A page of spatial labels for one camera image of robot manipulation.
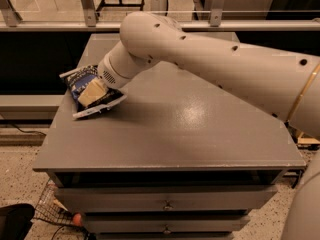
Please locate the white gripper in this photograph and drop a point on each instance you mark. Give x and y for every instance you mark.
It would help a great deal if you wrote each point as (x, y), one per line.
(107, 73)

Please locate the blue vinegar chip bag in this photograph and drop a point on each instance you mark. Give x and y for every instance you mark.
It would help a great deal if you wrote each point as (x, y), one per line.
(90, 94)

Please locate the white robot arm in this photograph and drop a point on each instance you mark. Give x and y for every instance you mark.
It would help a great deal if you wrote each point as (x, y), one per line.
(283, 83)

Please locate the black stand in background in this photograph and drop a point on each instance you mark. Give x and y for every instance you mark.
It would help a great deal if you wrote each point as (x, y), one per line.
(119, 4)

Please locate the grey drawer cabinet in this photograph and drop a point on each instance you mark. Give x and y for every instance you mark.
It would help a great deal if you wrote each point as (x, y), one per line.
(178, 159)

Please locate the metal railing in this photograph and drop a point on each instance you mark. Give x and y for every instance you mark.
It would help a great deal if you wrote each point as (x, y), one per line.
(214, 15)

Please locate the small orange ball on floor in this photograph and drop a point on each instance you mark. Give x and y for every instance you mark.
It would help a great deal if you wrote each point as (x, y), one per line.
(77, 220)

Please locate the black object bottom left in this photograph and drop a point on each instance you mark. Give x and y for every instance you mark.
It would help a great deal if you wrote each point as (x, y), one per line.
(15, 221)

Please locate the wire basket on floor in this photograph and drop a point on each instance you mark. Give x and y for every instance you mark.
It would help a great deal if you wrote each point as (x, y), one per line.
(49, 209)

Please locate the wooden frame at right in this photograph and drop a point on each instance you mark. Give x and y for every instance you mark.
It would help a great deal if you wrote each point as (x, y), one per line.
(304, 140)

